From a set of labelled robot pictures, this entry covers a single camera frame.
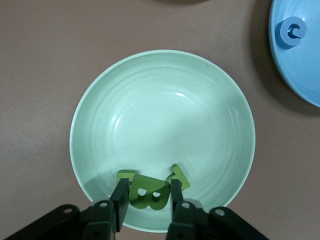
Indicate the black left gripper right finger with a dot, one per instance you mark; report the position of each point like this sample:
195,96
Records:
177,197

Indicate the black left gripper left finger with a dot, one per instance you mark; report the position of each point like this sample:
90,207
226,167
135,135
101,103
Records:
120,200

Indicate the green foam letter p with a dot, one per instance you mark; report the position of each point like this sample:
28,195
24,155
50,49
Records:
183,181

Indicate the green foam letter n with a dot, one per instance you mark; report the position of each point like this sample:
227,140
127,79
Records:
126,173

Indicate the green foam letter B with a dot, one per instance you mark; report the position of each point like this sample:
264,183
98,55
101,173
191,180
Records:
147,186

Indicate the blue foam letter e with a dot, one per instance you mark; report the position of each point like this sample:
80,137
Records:
283,35

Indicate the pale green plate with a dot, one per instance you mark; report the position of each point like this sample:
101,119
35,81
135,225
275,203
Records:
162,112

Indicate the blue plate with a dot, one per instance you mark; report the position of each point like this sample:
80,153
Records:
300,70

